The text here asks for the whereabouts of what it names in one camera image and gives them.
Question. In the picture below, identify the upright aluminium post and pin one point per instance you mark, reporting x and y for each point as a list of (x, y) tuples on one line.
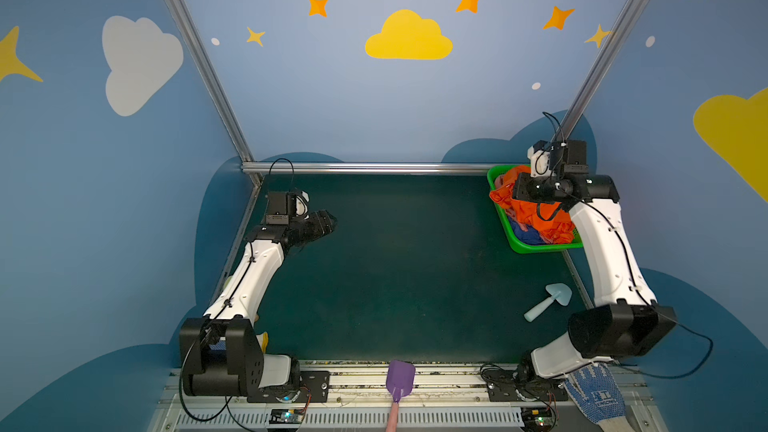
[(612, 45), (196, 48)]

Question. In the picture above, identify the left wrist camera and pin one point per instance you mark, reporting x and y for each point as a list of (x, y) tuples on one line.
[(283, 207)]

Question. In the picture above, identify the blue t shirt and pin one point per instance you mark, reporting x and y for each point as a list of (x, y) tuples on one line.
[(527, 234)]

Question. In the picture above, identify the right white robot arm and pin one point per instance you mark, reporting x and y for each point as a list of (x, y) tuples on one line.
[(626, 320)]

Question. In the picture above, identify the left side aluminium rail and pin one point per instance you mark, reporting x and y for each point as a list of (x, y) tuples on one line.
[(256, 181)]

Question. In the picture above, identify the horizontal aluminium frame rail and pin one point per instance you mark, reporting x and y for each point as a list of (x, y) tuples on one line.
[(440, 169)]

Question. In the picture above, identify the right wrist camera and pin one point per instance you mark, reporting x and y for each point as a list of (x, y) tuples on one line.
[(558, 159)]

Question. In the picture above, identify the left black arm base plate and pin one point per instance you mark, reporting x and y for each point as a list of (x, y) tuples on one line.
[(312, 385)]

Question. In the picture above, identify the right side aluminium rail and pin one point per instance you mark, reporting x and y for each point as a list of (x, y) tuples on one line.
[(580, 285)]

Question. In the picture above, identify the right green circuit board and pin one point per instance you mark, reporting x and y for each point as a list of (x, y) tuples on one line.
[(537, 420)]

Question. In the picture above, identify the green circuit board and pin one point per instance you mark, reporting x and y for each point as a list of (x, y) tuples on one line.
[(537, 420), (288, 417)]

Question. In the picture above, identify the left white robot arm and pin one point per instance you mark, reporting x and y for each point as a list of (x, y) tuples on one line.
[(220, 351)]

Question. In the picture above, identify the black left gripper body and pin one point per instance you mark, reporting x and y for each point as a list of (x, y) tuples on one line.
[(315, 225)]

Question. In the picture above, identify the right blue dotted glove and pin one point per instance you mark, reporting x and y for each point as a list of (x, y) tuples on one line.
[(596, 394)]

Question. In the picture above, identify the right upright aluminium post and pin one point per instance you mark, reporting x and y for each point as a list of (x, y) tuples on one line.
[(612, 45)]

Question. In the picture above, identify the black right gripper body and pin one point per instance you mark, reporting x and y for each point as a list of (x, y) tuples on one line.
[(534, 189)]

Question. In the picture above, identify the green plastic basket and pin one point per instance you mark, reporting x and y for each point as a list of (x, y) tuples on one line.
[(528, 234)]

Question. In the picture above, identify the purple toy shovel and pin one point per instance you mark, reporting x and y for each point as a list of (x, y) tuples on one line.
[(399, 383)]

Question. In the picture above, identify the light blue toy shovel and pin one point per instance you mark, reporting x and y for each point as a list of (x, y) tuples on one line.
[(557, 293)]

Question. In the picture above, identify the orange t shirt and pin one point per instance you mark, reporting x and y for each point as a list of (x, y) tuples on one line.
[(531, 207)]

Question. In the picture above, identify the left green circuit board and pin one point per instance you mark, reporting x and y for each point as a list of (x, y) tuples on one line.
[(288, 417)]

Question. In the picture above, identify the left upright aluminium post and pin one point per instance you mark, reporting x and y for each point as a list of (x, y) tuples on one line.
[(196, 48)]

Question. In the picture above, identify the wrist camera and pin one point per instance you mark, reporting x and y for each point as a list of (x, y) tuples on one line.
[(283, 207), (558, 159)]

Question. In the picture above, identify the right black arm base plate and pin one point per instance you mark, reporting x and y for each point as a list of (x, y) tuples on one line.
[(520, 384)]

